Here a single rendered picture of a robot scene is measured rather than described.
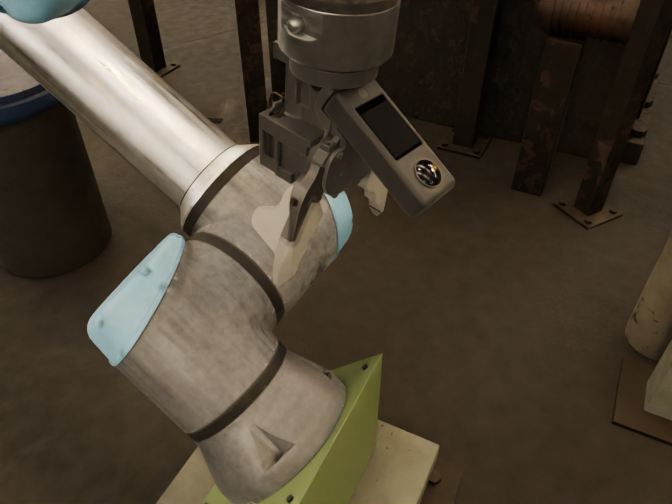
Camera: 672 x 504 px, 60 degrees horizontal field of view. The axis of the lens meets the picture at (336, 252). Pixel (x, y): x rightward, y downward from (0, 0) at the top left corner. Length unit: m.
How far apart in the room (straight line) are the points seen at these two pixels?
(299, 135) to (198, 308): 0.23
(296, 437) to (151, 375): 0.17
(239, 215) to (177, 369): 0.19
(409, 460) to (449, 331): 0.39
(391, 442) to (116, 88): 0.61
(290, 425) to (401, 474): 0.27
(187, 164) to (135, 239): 0.76
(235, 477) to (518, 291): 0.83
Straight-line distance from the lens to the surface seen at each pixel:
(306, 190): 0.48
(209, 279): 0.65
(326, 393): 0.68
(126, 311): 0.63
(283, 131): 0.50
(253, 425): 0.66
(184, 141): 0.74
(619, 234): 1.58
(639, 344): 1.28
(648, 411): 1.20
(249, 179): 0.71
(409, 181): 0.45
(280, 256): 0.52
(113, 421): 1.14
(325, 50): 0.44
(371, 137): 0.46
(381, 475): 0.88
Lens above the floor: 0.89
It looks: 41 degrees down
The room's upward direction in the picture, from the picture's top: straight up
